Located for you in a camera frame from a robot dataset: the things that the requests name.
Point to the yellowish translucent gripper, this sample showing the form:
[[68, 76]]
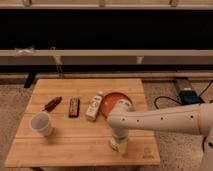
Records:
[[123, 142]]

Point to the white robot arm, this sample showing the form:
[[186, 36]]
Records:
[[196, 119]]

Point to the orange bowl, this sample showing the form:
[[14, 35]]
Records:
[[109, 101]]

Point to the white bottle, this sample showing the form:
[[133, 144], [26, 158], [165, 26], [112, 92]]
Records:
[[92, 110]]

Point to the wooden table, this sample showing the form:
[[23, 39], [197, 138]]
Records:
[[76, 141]]

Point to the brown chocolate bar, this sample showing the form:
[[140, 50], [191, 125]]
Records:
[[74, 108]]

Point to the blue power box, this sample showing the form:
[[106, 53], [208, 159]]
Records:
[[188, 97]]

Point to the long grey rail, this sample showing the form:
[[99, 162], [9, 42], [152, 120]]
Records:
[[105, 57]]

